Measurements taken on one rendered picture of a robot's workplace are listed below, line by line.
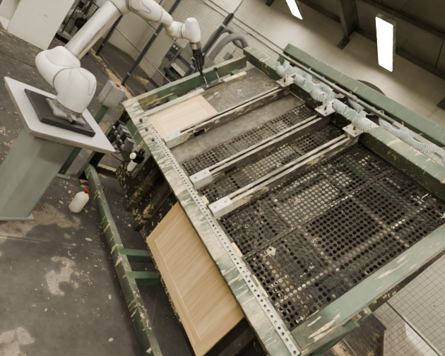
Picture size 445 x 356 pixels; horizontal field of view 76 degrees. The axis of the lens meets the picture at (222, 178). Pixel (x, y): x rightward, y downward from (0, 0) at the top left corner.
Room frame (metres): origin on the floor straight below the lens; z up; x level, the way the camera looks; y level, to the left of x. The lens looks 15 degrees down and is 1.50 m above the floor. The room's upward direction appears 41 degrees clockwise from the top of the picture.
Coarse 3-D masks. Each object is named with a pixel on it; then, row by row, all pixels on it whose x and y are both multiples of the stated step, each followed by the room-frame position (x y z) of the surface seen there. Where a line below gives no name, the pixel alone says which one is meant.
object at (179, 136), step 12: (288, 84) 2.37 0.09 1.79; (264, 96) 2.32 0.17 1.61; (276, 96) 2.38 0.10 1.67; (228, 108) 2.21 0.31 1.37; (240, 108) 2.21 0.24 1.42; (252, 108) 2.29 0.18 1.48; (204, 120) 2.10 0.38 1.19; (216, 120) 2.12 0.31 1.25; (228, 120) 2.19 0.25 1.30; (180, 132) 2.02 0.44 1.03; (192, 132) 2.03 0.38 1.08; (204, 132) 2.11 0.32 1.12; (168, 144) 1.95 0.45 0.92
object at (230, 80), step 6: (240, 72) 2.66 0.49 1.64; (228, 78) 2.59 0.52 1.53; (234, 78) 2.59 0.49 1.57; (240, 78) 2.64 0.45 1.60; (222, 84) 2.55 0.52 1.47; (228, 84) 2.58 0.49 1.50; (198, 90) 2.46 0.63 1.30; (204, 90) 2.46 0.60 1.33; (210, 90) 2.50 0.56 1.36; (186, 96) 2.40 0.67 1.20; (192, 96) 2.41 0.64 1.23; (168, 102) 2.34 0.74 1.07; (174, 102) 2.34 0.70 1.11; (180, 102) 2.36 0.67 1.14; (156, 108) 2.28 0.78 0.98; (162, 108) 2.28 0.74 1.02; (150, 114) 2.24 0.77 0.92
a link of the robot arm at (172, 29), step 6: (162, 12) 1.80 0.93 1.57; (162, 18) 1.83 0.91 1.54; (168, 18) 1.89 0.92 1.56; (168, 24) 1.95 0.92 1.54; (174, 24) 2.22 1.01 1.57; (180, 24) 2.25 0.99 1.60; (168, 30) 2.19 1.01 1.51; (174, 30) 2.22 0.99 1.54; (180, 30) 2.24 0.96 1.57; (174, 36) 2.25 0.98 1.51; (180, 36) 2.27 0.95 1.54
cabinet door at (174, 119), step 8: (200, 96) 2.43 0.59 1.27; (184, 104) 2.35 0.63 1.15; (192, 104) 2.36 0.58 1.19; (200, 104) 2.35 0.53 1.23; (208, 104) 2.35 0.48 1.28; (160, 112) 2.27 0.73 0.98; (168, 112) 2.27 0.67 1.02; (176, 112) 2.27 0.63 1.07; (184, 112) 2.27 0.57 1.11; (192, 112) 2.27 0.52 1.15; (200, 112) 2.27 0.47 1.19; (208, 112) 2.26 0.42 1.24; (216, 112) 2.26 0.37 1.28; (152, 120) 2.20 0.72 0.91; (160, 120) 2.20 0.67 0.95; (168, 120) 2.20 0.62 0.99; (176, 120) 2.20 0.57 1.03; (184, 120) 2.20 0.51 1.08; (192, 120) 2.19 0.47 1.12; (200, 120) 2.19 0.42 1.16; (160, 128) 2.12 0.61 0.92; (168, 128) 2.13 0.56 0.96; (176, 128) 2.13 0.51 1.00
